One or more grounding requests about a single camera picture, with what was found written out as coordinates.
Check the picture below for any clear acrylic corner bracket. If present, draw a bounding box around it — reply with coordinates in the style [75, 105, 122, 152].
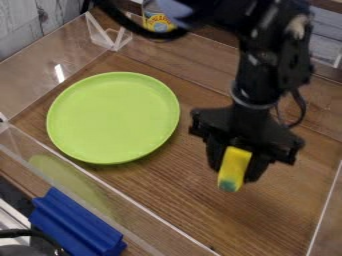
[86, 12, 132, 52]

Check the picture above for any green plate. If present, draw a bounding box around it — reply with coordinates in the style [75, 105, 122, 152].
[47, 72, 181, 165]

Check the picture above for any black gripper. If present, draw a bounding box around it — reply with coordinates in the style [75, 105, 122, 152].
[189, 103, 305, 183]

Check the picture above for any black cable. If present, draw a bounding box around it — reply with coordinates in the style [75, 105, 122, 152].
[0, 229, 66, 256]

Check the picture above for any blue plastic block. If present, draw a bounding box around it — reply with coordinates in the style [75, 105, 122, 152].
[30, 187, 127, 256]

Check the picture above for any yellow toy banana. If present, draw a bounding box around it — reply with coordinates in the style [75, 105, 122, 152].
[218, 146, 253, 192]

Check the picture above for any clear acrylic front wall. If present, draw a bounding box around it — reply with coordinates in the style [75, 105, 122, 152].
[0, 114, 221, 256]

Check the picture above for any yellow labelled tin can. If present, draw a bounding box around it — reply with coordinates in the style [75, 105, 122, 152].
[142, 0, 175, 33]

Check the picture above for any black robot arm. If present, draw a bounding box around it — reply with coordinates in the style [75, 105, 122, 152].
[95, 0, 313, 190]

